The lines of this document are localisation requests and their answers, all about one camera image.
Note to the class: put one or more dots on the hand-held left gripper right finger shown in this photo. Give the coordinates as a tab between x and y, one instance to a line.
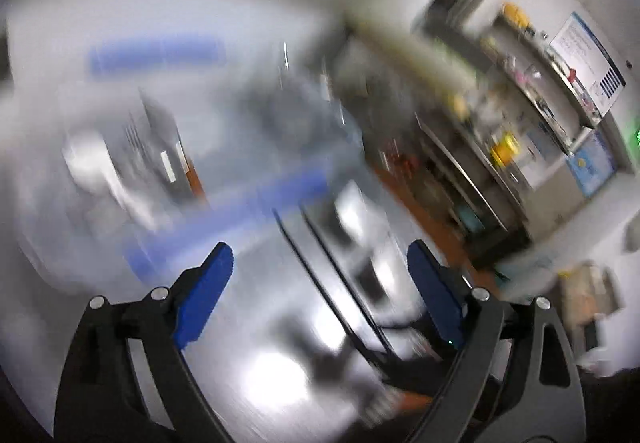
435	293

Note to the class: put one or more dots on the metal fork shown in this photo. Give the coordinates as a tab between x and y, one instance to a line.
134	135

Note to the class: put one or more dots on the white plastic rice spoon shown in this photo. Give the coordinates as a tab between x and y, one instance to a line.
95	163

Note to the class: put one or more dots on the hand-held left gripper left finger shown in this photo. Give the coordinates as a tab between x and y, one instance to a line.
205	293

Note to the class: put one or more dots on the blue wall poster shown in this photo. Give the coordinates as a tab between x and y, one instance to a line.
592	165

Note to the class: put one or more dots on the white square dish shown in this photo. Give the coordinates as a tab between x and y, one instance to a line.
385	283
362	215

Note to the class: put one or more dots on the black chopstick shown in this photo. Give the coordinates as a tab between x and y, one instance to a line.
345	278
320	283

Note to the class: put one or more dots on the stainless steel shelf rack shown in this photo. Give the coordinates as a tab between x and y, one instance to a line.
500	158

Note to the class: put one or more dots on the white wall poster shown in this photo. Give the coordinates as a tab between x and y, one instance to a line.
590	63

